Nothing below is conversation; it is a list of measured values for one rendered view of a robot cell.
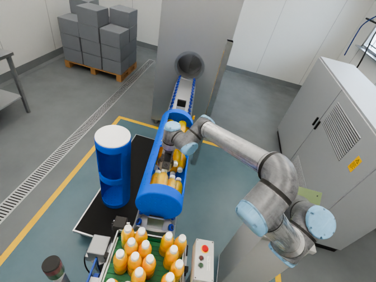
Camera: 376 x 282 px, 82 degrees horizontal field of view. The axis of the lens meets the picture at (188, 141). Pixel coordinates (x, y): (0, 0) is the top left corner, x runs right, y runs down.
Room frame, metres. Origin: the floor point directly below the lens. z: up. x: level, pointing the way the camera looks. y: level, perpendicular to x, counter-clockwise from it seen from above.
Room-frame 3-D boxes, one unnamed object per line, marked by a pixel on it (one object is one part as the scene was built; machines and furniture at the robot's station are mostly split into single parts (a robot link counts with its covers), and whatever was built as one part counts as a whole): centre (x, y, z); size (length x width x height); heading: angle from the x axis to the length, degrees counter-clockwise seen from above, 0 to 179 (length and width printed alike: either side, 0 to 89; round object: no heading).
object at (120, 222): (0.60, 0.27, 0.95); 0.10 x 0.07 x 0.10; 94
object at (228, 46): (2.17, -0.15, 0.85); 0.06 x 0.06 x 1.70; 4
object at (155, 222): (0.66, 0.07, 0.99); 0.10 x 0.02 x 0.12; 94
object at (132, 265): (0.40, 0.11, 1.00); 0.07 x 0.07 x 0.19
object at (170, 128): (0.94, 0.10, 1.48); 0.10 x 0.09 x 0.12; 51
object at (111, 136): (1.26, 0.60, 1.03); 0.28 x 0.28 x 0.01
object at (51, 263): (0.25, 0.40, 1.18); 0.06 x 0.06 x 0.16
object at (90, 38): (4.29, 2.18, 0.59); 1.20 x 0.80 x 1.19; 87
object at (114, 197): (1.26, 0.60, 0.59); 0.28 x 0.28 x 0.88
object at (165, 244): (0.54, -0.03, 1.00); 0.07 x 0.07 x 0.19
